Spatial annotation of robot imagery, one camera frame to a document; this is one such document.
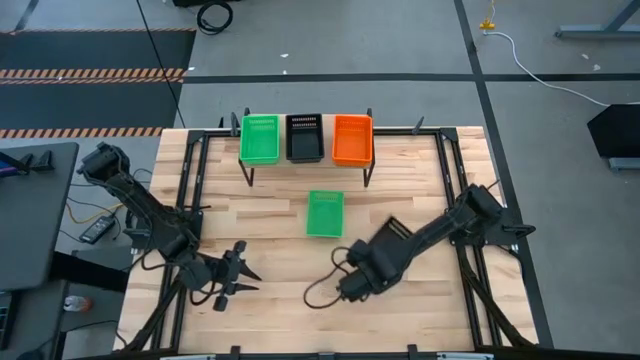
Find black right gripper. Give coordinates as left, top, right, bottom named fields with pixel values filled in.
left=338, top=238, right=404, bottom=304

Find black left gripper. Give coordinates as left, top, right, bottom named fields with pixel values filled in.
left=187, top=241, right=263, bottom=312

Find black plastic slotted basket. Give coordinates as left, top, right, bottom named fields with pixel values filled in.
left=372, top=214, right=417, bottom=254
left=285, top=113, right=326, bottom=165

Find wooden shelf with black legs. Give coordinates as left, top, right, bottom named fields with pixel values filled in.
left=237, top=106, right=377, bottom=189

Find black flat panel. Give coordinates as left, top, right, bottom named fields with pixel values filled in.
left=49, top=248, right=134, bottom=294

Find black power adapter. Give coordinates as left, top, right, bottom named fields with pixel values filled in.
left=79, top=215, right=117, bottom=245

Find black desk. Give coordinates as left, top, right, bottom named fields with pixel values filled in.
left=0, top=142, right=80, bottom=292

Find black hazard-striped floor mat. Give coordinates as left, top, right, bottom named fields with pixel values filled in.
left=0, top=28, right=197, bottom=139

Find small black desk stands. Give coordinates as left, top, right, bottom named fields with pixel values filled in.
left=18, top=149, right=55, bottom=172

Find grey metal base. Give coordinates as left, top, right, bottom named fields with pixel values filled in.
left=608, top=157, right=640, bottom=172

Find black equipment base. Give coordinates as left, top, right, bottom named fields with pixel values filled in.
left=172, top=0, right=241, bottom=7

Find black box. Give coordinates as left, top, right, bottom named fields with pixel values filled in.
left=586, top=103, right=640, bottom=160

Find grey metal table leg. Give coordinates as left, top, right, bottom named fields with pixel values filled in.
left=554, top=0, right=640, bottom=40

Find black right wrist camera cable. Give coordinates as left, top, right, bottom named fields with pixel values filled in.
left=303, top=245, right=354, bottom=310

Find black aluminium rig frame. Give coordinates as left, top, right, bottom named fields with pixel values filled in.
left=113, top=127, right=554, bottom=360

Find yellow floor cable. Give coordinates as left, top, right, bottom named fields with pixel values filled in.
left=65, top=199, right=124, bottom=225

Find long black hanging cable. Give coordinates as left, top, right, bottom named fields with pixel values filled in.
left=135, top=0, right=187, bottom=129

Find coiled black cable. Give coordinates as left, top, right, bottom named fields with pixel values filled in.
left=196, top=1, right=235, bottom=36

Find white floor cable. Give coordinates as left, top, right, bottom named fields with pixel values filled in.
left=483, top=29, right=611, bottom=108

